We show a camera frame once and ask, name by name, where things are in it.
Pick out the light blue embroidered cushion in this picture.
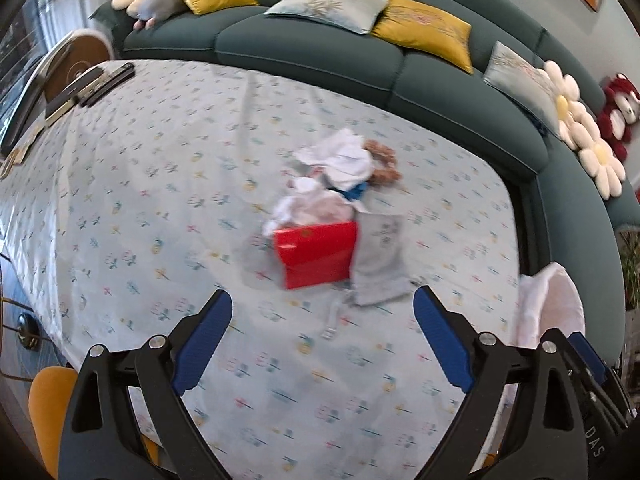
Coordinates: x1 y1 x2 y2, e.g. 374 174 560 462
264 0 390 36
482 41 563 137

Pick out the white crumpled tissue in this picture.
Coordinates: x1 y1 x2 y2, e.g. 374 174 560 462
262 177 353 236
295 128 374 187

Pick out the black round floor socket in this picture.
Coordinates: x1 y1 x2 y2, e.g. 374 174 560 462
15 312 42 349

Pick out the red monkey plush toy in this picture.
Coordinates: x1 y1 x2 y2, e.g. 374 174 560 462
596 72 640 161

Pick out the dark green sectional sofa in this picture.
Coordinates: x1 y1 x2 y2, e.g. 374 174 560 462
92 0 628 363

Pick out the black remote control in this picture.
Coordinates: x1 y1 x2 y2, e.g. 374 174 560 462
80 62 136 107

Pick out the red paper box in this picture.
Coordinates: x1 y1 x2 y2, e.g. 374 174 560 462
274 221 359 290

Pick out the grey plush toy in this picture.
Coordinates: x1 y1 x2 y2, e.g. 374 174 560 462
132 0 184 31

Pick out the dark flat remote control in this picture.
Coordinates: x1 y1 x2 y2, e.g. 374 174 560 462
45 67 103 122

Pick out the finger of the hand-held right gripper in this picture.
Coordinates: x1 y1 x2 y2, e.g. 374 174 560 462
567 332 632 431

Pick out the trash bin with white bag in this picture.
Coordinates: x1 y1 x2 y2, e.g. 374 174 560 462
515 262 586 352

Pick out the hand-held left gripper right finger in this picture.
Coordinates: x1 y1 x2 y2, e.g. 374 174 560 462
412 285 588 480

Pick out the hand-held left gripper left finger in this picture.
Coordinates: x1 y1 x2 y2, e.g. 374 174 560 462
57 289 233 480

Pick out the blue scrap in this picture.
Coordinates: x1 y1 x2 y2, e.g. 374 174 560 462
344 180 372 206

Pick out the clear plastic strip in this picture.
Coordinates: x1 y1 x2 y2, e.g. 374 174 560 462
320 304 352 339

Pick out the brown scrunchie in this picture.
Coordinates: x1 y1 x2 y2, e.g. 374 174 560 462
362 139 404 184

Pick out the grey foil pouch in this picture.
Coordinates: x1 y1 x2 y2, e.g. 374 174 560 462
351 212 407 307

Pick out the yellow chair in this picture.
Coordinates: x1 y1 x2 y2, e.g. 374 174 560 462
28 366 161 480

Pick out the green potted plant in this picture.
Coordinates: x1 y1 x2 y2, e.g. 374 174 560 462
617 225 640 311

